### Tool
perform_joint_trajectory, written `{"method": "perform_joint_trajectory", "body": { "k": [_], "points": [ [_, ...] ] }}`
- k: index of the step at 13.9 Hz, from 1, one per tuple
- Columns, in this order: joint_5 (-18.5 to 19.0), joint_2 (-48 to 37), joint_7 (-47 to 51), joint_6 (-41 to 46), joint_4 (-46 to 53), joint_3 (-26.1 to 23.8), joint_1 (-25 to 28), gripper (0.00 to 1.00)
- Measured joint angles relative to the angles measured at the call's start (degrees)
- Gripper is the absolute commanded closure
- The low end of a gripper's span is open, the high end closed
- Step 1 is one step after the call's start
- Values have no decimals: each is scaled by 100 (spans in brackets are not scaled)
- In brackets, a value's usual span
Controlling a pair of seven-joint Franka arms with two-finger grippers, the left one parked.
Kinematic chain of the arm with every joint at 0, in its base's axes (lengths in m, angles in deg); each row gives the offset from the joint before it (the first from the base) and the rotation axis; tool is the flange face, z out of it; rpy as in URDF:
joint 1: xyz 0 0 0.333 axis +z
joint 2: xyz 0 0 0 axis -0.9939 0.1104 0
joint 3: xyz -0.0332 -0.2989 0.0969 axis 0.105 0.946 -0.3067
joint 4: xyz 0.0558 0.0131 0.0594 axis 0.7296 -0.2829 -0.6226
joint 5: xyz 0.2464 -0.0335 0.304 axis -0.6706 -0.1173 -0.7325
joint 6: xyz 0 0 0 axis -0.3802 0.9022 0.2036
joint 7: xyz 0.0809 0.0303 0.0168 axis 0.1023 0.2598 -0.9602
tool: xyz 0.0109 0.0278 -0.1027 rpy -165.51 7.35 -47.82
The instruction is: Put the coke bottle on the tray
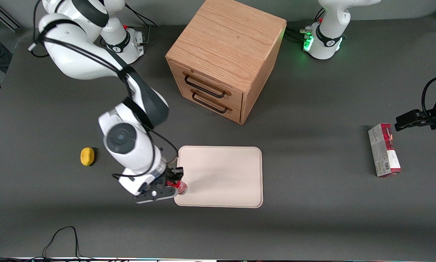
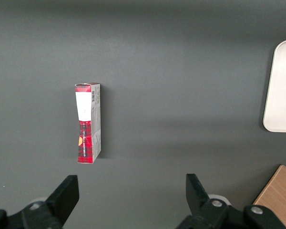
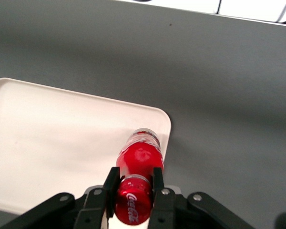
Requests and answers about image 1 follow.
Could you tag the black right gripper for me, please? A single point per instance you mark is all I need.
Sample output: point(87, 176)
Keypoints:
point(171, 174)

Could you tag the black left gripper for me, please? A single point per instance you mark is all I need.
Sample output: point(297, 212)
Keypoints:
point(433, 118)

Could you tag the red coke bottle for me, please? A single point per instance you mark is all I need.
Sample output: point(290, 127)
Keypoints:
point(181, 187)

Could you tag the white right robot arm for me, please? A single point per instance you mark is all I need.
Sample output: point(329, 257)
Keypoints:
point(130, 142)

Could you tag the beige plastic tray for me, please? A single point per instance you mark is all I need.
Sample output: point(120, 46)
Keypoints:
point(225, 177)

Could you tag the red and grey carton box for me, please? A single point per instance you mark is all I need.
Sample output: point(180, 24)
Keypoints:
point(384, 150)

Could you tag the wooden drawer front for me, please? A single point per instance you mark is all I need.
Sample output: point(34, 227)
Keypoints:
point(214, 105)
point(210, 82)

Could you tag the yellow lemon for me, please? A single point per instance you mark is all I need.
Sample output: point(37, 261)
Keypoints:
point(87, 156)

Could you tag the wooden drawer cabinet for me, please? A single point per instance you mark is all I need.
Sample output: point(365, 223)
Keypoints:
point(227, 43)

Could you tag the aluminium frame rail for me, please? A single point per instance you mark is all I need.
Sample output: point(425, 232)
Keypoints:
point(3, 17)

